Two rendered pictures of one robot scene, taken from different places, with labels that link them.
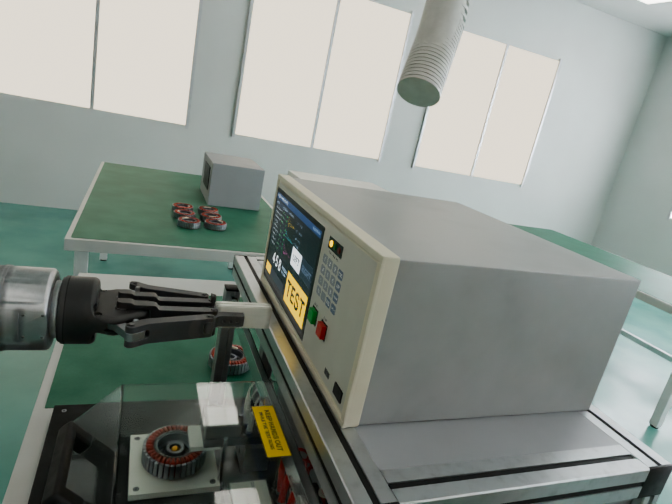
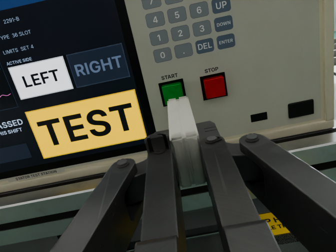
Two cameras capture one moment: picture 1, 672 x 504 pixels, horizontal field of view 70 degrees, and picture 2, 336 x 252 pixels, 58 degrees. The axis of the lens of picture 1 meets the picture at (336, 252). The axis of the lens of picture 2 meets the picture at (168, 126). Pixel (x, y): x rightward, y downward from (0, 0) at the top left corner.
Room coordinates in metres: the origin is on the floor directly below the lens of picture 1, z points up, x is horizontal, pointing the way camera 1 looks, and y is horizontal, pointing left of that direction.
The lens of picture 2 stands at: (0.49, 0.26, 1.26)
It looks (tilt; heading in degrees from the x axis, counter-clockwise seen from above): 22 degrees down; 297
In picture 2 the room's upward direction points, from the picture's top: 13 degrees counter-clockwise
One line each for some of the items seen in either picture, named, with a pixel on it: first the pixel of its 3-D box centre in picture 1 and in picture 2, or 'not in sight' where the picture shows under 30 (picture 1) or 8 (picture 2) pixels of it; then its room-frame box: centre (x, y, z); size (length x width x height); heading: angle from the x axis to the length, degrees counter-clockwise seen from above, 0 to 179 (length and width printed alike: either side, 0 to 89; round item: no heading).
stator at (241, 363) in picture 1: (230, 358); not in sight; (1.14, 0.22, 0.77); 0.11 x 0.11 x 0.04
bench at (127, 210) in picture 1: (182, 257); not in sight; (2.88, 0.94, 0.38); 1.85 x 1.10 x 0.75; 24
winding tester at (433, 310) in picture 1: (417, 279); (115, 44); (0.74, -0.14, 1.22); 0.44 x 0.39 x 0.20; 24
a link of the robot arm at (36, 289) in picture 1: (29, 308); not in sight; (0.47, 0.31, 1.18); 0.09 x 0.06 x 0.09; 24
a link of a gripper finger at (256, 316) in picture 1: (243, 316); (190, 134); (0.55, 0.10, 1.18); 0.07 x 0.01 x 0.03; 114
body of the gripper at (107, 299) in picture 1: (104, 310); not in sight; (0.49, 0.24, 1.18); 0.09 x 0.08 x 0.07; 114
